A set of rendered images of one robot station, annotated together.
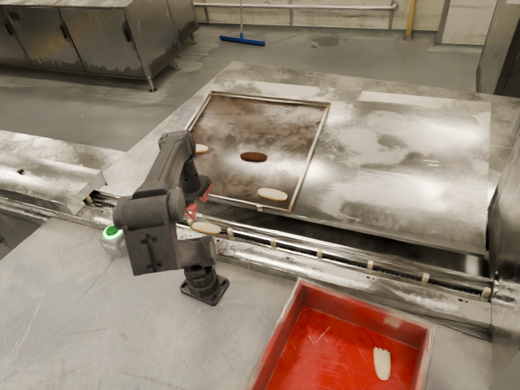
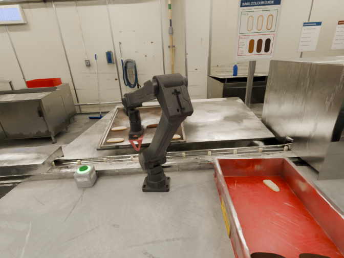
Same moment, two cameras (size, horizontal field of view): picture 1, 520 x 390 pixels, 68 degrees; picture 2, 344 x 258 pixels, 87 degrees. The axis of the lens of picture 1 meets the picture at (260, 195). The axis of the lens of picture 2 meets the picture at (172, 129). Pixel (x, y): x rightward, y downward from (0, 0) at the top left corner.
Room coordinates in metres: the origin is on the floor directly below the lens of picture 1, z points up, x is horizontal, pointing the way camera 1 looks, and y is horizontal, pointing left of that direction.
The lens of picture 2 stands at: (0.01, 0.43, 1.37)
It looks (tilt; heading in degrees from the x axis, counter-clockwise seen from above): 23 degrees down; 332
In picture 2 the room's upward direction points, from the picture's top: 3 degrees counter-clockwise
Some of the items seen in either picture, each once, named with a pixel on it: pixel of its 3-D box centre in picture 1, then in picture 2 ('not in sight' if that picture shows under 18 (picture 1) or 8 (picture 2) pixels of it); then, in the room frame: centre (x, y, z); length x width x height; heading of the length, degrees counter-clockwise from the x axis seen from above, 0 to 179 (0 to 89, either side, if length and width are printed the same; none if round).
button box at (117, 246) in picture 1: (119, 242); (86, 178); (0.83, 0.46, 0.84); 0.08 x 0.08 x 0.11; 63
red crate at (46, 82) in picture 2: not in sight; (44, 82); (4.59, 0.85, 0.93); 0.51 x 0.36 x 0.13; 67
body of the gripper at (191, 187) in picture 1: (189, 181); (135, 126); (0.83, 0.19, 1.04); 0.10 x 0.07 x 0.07; 153
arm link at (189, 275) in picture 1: (194, 256); (151, 161); (0.65, 0.20, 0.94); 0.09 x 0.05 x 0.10; 0
